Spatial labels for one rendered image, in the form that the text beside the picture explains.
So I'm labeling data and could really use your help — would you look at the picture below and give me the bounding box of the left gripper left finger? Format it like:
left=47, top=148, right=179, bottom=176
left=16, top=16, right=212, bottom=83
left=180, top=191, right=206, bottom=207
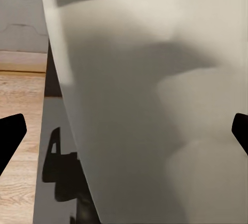
left=0, top=113, right=27, bottom=175

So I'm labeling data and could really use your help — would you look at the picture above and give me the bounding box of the bowl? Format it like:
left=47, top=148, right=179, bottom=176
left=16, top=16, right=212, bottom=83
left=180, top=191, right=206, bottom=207
left=42, top=0, right=248, bottom=224

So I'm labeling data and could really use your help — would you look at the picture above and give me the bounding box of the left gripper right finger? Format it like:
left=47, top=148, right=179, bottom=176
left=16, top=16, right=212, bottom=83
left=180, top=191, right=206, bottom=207
left=231, top=113, right=248, bottom=154

